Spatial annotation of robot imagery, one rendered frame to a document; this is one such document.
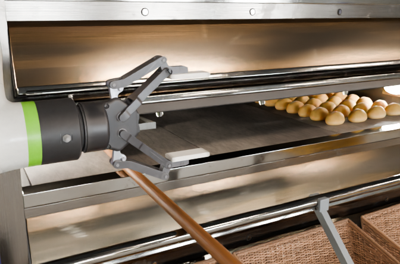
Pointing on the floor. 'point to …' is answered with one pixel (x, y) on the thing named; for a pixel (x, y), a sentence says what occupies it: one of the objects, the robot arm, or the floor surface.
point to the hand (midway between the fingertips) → (200, 114)
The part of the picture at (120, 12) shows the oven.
